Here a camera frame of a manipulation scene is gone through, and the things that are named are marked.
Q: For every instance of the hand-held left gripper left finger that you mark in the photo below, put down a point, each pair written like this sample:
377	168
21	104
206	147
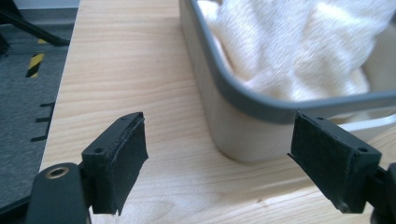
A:
115	165

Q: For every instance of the yellow and black floor tape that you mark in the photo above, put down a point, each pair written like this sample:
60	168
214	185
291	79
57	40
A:
35	63

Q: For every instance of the white basket with grey rim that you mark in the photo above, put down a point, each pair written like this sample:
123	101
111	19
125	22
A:
243	124

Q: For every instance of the black metal stand leg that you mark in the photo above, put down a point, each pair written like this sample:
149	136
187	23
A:
28	26

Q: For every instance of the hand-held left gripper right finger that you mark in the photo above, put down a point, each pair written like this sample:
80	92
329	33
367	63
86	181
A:
330	165

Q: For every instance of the white fluffy towel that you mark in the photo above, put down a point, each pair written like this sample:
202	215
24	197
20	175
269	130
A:
295	49

